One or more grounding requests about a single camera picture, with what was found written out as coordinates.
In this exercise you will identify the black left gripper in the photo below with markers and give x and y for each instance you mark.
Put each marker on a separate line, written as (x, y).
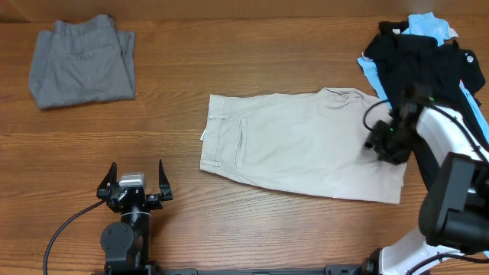
(103, 191)

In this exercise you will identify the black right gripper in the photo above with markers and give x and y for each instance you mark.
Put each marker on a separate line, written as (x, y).
(374, 140)

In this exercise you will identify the beige shorts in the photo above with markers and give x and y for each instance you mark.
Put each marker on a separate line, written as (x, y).
(309, 143)

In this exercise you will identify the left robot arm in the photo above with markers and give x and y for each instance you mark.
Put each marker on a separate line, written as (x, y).
(126, 243)

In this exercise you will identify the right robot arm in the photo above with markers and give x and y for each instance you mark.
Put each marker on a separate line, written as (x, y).
(453, 218)

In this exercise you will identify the black shirt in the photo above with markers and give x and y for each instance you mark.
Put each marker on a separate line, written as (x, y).
(428, 165)

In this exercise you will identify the light blue shirt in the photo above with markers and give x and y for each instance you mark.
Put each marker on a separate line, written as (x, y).
(428, 24)

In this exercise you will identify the folded grey shorts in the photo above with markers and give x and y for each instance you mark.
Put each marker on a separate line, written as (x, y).
(75, 64)

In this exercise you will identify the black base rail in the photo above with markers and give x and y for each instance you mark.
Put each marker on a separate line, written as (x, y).
(339, 269)

